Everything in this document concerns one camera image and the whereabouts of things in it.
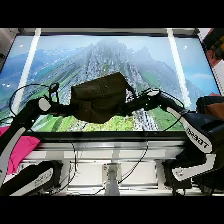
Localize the dark green garment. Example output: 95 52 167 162
69 71 129 125

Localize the heap of clothes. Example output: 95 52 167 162
201 28 224 61

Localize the pink garment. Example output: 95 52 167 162
0 125 41 176

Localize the brown garment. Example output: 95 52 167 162
195 94 224 121

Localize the silver frame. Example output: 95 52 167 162
3 139 204 197

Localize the black cable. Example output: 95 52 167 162
8 83 51 118
49 139 78 196
117 131 150 185

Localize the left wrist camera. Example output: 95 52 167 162
48 82 61 104

